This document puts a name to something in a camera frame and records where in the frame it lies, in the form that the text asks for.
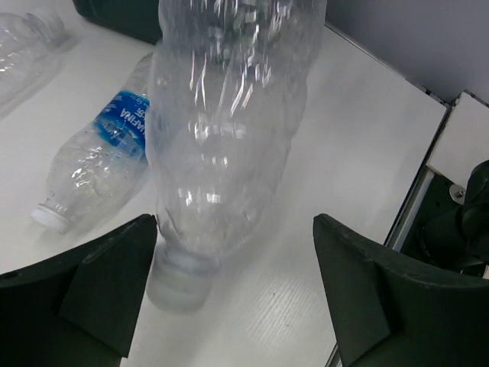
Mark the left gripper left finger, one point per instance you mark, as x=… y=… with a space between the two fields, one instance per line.
x=81 y=307

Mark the clear crushed bottle near bin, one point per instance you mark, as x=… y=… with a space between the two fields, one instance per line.
x=28 y=46

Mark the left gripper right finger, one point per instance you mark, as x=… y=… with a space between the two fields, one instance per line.
x=388 y=309

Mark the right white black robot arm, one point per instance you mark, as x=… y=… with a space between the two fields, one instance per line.
x=458 y=238

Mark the clear bottle blue label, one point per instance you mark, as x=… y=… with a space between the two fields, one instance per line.
x=98 y=168

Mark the dark green plastic bin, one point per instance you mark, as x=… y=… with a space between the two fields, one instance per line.
x=133 y=18

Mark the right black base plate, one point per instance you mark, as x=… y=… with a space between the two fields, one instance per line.
x=441 y=196

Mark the clear bottle white blue cap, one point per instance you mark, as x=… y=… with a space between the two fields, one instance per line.
x=227 y=91

